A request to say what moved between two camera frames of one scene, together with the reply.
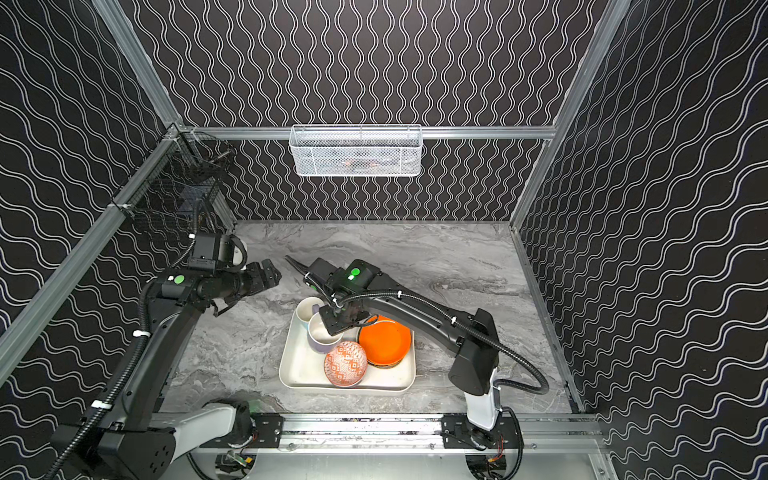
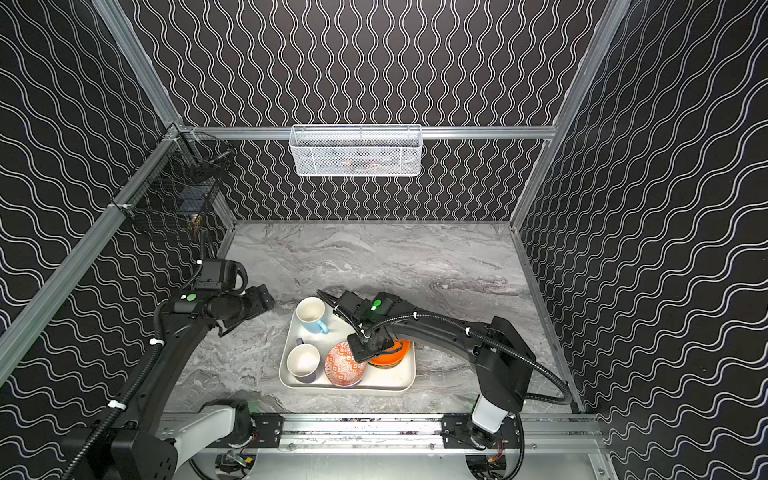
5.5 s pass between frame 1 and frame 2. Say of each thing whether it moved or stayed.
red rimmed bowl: stayed
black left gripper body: moved
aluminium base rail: stayed
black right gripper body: moved
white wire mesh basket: stayed
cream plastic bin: stayed
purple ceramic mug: moved
